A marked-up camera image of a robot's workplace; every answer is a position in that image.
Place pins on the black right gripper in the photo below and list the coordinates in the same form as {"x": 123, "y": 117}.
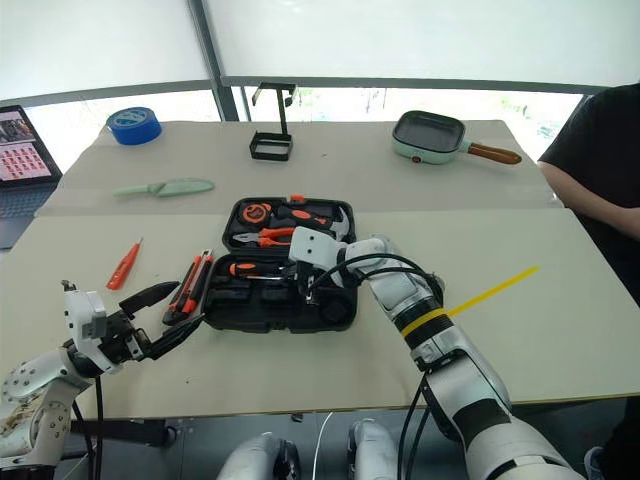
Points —
{"x": 310, "y": 280}

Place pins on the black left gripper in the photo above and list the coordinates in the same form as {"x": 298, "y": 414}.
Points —
{"x": 120, "y": 340}

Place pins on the orange black utility knife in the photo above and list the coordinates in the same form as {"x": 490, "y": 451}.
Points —
{"x": 187, "y": 290}

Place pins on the black plastic tool case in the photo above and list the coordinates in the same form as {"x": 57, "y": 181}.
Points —
{"x": 280, "y": 320}

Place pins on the orange voltage tester pen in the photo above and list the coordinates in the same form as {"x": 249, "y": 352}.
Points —
{"x": 120, "y": 272}

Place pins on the person's bare forearm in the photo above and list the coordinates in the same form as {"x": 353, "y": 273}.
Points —
{"x": 580, "y": 192}

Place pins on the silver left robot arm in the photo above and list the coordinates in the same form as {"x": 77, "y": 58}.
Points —
{"x": 30, "y": 380}

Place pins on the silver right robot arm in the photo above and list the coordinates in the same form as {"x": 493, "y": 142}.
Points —
{"x": 475, "y": 380}

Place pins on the orange black tape measure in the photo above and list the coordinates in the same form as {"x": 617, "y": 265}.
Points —
{"x": 252, "y": 212}

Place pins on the pale green sheathed knife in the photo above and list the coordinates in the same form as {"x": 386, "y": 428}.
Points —
{"x": 175, "y": 187}

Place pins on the black metal stand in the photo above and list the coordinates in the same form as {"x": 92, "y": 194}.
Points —
{"x": 283, "y": 115}

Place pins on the silver rounded robot leg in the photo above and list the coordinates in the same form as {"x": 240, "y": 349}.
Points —
{"x": 250, "y": 457}
{"x": 372, "y": 450}

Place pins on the blue tape roll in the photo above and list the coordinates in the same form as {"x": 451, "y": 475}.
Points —
{"x": 135, "y": 132}

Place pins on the yellow plastic strip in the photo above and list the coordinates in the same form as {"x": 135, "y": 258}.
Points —
{"x": 500, "y": 285}

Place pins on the open laptop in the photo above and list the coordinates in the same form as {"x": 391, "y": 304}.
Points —
{"x": 20, "y": 150}

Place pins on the person in black shirt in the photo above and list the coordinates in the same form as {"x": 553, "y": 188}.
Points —
{"x": 605, "y": 140}

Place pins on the blue shoe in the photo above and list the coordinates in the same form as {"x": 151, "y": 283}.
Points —
{"x": 595, "y": 465}

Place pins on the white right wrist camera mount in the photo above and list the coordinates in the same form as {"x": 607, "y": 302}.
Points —
{"x": 315, "y": 245}

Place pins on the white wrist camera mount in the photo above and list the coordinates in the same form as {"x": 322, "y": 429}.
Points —
{"x": 82, "y": 310}
{"x": 315, "y": 245}

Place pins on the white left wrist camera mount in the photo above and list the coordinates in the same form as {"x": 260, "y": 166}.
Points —
{"x": 82, "y": 310}

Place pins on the black table frame bar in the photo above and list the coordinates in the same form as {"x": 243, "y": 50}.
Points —
{"x": 130, "y": 432}

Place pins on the grey window frame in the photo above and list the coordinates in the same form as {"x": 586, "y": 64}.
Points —
{"x": 215, "y": 50}

